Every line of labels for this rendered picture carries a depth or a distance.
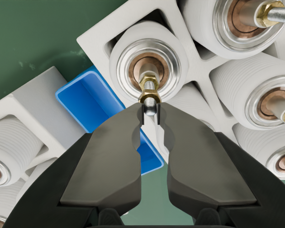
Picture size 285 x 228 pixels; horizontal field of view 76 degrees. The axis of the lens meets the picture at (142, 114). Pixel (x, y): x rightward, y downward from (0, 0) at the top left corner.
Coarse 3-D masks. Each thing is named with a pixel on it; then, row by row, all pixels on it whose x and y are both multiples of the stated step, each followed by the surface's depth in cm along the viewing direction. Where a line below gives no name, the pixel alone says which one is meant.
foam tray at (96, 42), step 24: (144, 0) 24; (168, 0) 24; (96, 24) 25; (120, 24) 25; (168, 24) 29; (96, 48) 27; (192, 48) 27; (192, 72) 29; (120, 96) 31; (216, 96) 31; (144, 120) 33
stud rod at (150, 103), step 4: (144, 84) 18; (148, 84) 17; (152, 84) 17; (144, 88) 17; (148, 88) 16; (152, 88) 16; (144, 100) 14; (148, 100) 14; (152, 100) 14; (144, 104) 14; (148, 104) 13; (152, 104) 13; (144, 108) 13; (148, 108) 13; (152, 108) 13; (156, 108) 13; (144, 112) 14; (148, 112) 14; (152, 112) 14; (156, 112) 14
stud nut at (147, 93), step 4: (144, 92) 14; (148, 92) 14; (152, 92) 14; (156, 92) 14; (140, 96) 15; (144, 96) 14; (148, 96) 14; (152, 96) 14; (156, 96) 14; (140, 100) 14; (156, 100) 14; (160, 100) 14
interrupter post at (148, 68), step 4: (144, 64) 21; (148, 64) 20; (152, 64) 21; (140, 68) 21; (144, 68) 19; (148, 68) 19; (152, 68) 19; (156, 68) 20; (140, 72) 19; (144, 72) 18; (148, 72) 18; (152, 72) 18; (156, 72) 19; (140, 76) 19; (156, 76) 19; (140, 80) 19
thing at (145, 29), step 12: (144, 24) 23; (156, 24) 24; (132, 36) 20; (144, 36) 20; (156, 36) 20; (168, 36) 20; (120, 48) 20; (180, 48) 20; (180, 60) 21; (180, 84) 22; (168, 96) 23
